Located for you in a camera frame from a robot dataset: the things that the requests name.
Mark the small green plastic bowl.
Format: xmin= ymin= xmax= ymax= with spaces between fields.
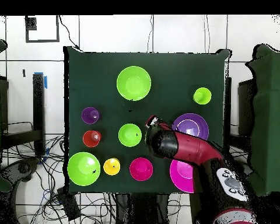
xmin=118 ymin=123 xmax=143 ymax=148

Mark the medium green plastic bowl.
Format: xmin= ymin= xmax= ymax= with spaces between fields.
xmin=116 ymin=65 xmax=152 ymax=102

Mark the purple plastic bowl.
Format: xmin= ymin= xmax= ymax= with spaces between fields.
xmin=171 ymin=113 xmax=210 ymax=141

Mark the small crimson plastic bowl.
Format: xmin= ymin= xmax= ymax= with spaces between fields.
xmin=129 ymin=157 xmax=154 ymax=182

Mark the lime green plastic cup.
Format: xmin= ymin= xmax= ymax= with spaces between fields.
xmin=192 ymin=87 xmax=212 ymax=105

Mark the yellow plastic cup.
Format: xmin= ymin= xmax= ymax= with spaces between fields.
xmin=103 ymin=157 xmax=121 ymax=176

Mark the purple plastic cup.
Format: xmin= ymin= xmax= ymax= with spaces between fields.
xmin=81 ymin=106 xmax=101 ymax=125

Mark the large pink plastic bowl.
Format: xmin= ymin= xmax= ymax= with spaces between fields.
xmin=169 ymin=159 xmax=197 ymax=194

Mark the orange plastic cup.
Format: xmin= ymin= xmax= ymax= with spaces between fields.
xmin=82 ymin=129 xmax=103 ymax=148

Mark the dark green tablecloth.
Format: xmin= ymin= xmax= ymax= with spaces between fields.
xmin=63 ymin=45 xmax=231 ymax=195

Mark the large green plastic bowl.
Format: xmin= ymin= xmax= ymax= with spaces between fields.
xmin=66 ymin=151 xmax=102 ymax=187

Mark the black metal stand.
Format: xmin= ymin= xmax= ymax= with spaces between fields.
xmin=32 ymin=73 xmax=46 ymax=157

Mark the black power strip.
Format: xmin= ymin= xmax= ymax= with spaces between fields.
xmin=57 ymin=186 xmax=82 ymax=221

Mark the black office chair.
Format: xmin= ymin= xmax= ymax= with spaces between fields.
xmin=1 ymin=157 xmax=40 ymax=187

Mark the thin black cable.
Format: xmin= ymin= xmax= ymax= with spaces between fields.
xmin=58 ymin=15 xmax=81 ymax=51

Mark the tangle of cables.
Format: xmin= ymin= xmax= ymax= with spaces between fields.
xmin=1 ymin=134 xmax=118 ymax=224

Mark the black square frame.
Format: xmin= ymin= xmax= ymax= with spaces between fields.
xmin=24 ymin=15 xmax=60 ymax=43

